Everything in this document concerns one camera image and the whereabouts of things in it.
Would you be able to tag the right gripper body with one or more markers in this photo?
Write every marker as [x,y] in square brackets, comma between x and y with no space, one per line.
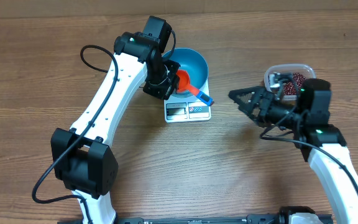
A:
[286,115]

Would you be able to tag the red scoop with blue handle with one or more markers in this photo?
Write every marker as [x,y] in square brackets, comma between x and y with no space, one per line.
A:
[184,84]

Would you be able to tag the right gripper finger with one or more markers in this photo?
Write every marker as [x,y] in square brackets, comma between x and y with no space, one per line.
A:
[252,104]
[246,94]

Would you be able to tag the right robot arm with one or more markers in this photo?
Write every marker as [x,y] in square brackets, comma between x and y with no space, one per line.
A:
[306,125]

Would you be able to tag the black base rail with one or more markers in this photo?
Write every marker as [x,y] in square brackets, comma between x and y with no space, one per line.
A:
[291,214]

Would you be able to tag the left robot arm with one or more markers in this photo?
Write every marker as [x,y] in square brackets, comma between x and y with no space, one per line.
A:
[82,156]

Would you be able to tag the white digital kitchen scale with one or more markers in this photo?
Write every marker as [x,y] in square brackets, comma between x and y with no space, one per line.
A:
[185,108]

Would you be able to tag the blue plastic bowl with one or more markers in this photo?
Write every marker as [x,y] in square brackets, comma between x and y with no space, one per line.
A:
[195,65]

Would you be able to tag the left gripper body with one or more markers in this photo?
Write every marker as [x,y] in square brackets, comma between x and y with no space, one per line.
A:
[163,83]

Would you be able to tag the clear plastic container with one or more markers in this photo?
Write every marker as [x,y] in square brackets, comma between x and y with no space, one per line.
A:
[303,69]

